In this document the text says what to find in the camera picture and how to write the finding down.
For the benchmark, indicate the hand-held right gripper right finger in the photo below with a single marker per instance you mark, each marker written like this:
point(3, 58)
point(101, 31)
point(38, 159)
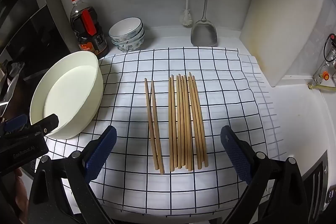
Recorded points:
point(236, 153)

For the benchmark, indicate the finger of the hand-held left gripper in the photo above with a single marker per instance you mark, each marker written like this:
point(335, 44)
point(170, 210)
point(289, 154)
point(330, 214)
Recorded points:
point(46, 123)
point(15, 122)

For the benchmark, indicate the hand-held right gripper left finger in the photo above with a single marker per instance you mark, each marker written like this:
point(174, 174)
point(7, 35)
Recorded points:
point(102, 153)

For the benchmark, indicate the cream plastic basin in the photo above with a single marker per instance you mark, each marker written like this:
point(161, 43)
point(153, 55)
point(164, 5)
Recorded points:
point(73, 92)

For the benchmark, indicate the wooden chopstick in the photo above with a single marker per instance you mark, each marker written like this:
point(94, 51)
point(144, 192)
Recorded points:
point(149, 108)
point(156, 121)

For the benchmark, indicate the bunch of wooden chopsticks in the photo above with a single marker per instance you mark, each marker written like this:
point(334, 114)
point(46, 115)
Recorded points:
point(181, 121)

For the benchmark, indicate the person's left hand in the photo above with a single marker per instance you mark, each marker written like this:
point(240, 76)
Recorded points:
point(19, 184)

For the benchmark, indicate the metal cooking pot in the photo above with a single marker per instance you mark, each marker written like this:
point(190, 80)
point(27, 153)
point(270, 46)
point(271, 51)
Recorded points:
point(13, 87)

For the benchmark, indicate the black slotted metal panel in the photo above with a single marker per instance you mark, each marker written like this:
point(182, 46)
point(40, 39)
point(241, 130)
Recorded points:
point(317, 187)

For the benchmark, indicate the white checked cloth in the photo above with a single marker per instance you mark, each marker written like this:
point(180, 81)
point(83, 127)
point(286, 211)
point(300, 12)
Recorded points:
point(131, 69)

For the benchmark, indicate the dark soy sauce bottle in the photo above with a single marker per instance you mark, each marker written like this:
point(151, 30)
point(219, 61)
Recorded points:
point(89, 40)

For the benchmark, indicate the black range hood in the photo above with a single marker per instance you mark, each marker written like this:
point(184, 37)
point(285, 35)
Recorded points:
point(26, 16)

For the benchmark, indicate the white blue patterned bowl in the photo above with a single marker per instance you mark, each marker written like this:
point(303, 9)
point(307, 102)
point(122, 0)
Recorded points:
point(132, 41)
point(128, 47)
point(126, 27)

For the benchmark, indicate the gas valve with orange knob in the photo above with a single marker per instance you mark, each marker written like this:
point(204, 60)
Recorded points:
point(325, 75)

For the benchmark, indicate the white cutting board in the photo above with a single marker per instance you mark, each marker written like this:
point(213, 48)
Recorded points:
point(283, 24)

